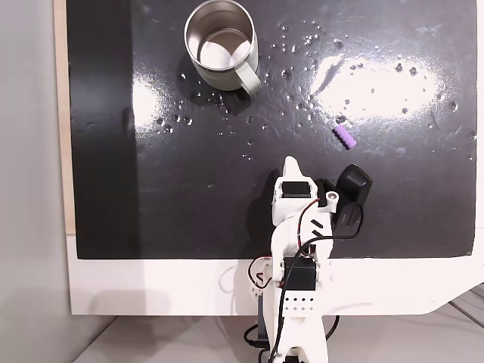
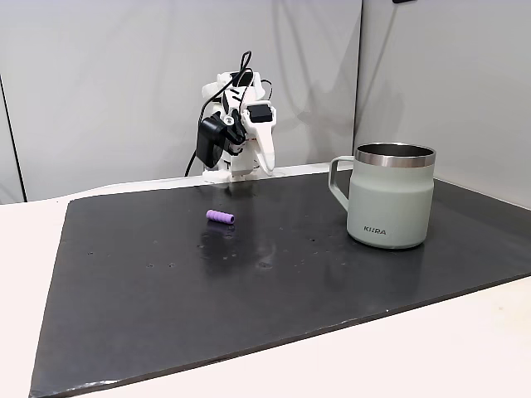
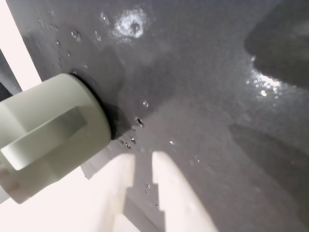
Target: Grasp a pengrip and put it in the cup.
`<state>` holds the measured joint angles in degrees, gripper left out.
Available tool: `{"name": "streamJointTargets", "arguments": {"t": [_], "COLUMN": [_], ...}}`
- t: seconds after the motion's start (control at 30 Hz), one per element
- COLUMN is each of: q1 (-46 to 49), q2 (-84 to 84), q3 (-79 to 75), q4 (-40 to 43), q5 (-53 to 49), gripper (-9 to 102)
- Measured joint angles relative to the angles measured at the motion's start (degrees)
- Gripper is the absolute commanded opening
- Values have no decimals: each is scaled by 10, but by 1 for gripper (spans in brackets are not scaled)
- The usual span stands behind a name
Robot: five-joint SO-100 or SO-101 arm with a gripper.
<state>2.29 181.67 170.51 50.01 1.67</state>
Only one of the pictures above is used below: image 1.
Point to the black oval camera box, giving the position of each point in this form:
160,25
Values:
351,196

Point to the purple ribbed pen grip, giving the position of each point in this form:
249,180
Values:
344,137

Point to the white board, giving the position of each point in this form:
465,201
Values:
159,283

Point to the glossy black mat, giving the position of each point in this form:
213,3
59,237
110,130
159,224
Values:
211,181

